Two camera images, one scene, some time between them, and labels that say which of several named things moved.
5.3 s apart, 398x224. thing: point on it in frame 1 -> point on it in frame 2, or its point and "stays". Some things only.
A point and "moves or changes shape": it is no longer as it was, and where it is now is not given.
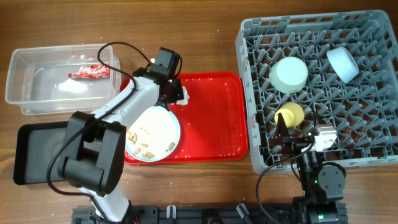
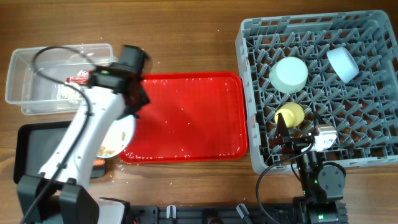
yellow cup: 292,112 stays
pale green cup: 288,74 stays
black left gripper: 178,95 -> 145,102
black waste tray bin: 35,145 stays
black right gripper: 296,143 stays
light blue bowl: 342,63 stays
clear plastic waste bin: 62,79 stays
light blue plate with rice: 153,135 moves or changes shape
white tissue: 183,102 -> 64,92
